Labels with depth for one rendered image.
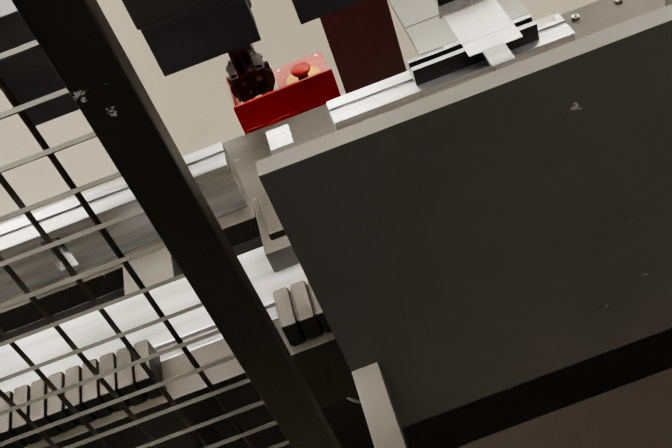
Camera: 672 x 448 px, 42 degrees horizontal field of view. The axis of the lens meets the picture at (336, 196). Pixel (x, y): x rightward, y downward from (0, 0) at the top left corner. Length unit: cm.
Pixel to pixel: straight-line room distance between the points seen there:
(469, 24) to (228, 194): 46
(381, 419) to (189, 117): 236
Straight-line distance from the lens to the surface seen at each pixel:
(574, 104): 80
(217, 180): 138
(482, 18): 142
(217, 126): 309
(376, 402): 94
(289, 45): 333
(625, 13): 160
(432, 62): 136
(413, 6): 149
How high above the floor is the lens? 182
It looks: 43 degrees down
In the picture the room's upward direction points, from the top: 22 degrees counter-clockwise
